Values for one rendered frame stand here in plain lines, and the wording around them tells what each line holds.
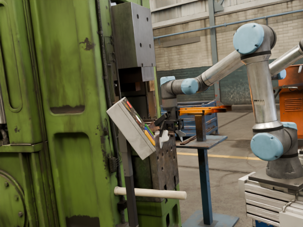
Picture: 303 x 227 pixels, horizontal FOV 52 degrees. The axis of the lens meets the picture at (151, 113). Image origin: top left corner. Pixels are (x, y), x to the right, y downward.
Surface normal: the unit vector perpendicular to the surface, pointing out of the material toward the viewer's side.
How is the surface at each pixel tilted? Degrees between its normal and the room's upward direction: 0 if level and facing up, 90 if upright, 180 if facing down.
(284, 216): 90
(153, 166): 90
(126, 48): 90
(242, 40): 82
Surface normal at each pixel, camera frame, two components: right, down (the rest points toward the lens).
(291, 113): -0.56, 0.16
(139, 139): 0.02, 0.11
